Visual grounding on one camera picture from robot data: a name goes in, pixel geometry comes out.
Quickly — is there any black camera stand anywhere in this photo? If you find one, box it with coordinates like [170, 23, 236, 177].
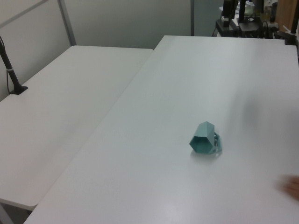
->
[212, 0, 237, 37]

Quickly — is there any person's bare hand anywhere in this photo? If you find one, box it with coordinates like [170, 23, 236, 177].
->
[276, 174, 299, 199]

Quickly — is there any white side table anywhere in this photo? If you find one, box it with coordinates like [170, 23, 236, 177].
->
[0, 45, 155, 224]

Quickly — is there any grey metal partition frame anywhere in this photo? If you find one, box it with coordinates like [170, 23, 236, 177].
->
[0, 0, 77, 47]

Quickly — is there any black stand with box base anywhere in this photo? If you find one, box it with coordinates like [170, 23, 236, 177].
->
[237, 0, 260, 37]

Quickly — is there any black pole with flat base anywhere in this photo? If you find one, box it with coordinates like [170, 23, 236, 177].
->
[0, 35, 28, 95]

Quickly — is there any thin dark cable on pole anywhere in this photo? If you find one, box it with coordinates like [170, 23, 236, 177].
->
[5, 69, 11, 94]

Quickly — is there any black clamp pole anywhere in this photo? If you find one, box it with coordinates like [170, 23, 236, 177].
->
[274, 0, 299, 46]

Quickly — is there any light wooden board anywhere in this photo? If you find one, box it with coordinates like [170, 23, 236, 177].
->
[277, 0, 295, 32]

